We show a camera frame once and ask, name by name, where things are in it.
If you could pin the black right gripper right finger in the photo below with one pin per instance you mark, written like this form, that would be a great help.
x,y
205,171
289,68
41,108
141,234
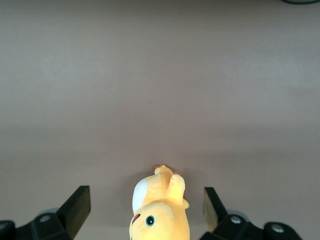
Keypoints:
x,y
215,215

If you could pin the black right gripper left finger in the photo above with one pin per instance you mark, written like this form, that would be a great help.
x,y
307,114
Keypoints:
x,y
72,212

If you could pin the yellow plush toy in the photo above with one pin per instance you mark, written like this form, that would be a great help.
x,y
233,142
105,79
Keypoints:
x,y
160,220

